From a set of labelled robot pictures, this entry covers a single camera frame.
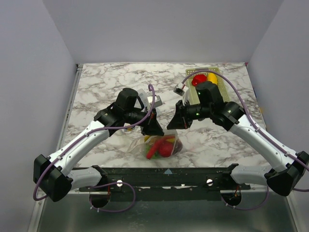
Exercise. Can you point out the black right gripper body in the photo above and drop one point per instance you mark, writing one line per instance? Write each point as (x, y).
(181, 116)

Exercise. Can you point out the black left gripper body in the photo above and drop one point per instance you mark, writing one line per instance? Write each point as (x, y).
(135, 117)

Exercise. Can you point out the clear zip top bag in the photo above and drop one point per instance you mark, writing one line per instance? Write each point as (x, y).
(138, 146)

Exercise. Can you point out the red chili pepper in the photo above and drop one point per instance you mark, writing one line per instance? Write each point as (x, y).
(159, 142)

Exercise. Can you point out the yellow banana bunch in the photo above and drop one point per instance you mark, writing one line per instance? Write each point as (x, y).
(150, 139)

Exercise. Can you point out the dark maroon fruit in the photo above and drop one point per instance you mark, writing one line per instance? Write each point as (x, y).
(178, 147)

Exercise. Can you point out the red round fruit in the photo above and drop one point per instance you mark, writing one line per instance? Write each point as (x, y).
(166, 149)

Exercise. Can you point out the green bell pepper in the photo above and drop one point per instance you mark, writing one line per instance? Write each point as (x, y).
(152, 152)

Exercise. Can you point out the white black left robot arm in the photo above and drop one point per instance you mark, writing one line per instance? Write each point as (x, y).
(56, 175)

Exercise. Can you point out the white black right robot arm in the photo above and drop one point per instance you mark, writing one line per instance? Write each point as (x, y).
(286, 166)

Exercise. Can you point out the pale green perforated basket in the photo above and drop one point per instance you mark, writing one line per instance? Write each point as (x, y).
(191, 96)

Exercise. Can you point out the red bell pepper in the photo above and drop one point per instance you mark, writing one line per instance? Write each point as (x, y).
(199, 78)

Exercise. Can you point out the yellow mango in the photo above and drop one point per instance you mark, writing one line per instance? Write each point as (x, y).
(212, 78)

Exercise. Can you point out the black mounting rail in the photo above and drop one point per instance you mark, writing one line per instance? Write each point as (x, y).
(164, 184)

